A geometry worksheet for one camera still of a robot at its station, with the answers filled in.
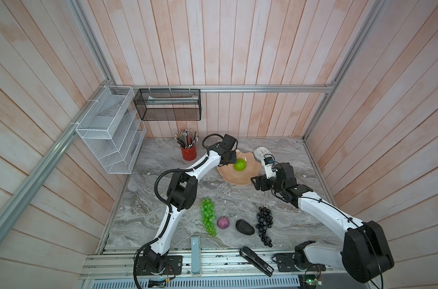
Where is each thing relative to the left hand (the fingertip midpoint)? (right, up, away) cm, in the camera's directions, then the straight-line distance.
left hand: (232, 160), depth 100 cm
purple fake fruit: (-6, -28, -20) cm, 35 cm away
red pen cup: (-25, +4, +3) cm, 26 cm away
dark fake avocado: (+3, -30, -20) cm, 36 cm away
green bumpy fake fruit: (+4, -3, -1) cm, 5 cm away
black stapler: (+7, -40, -28) cm, 49 cm away
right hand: (+11, -7, -13) cm, 18 cm away
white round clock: (+19, +6, +11) cm, 23 cm away
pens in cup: (-26, +13, +1) cm, 29 cm away
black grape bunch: (+14, -27, -18) cm, 35 cm away
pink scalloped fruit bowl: (+12, -5, +2) cm, 13 cm away
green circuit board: (+29, -48, -29) cm, 63 cm away
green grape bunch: (-13, -24, -17) cm, 32 cm away
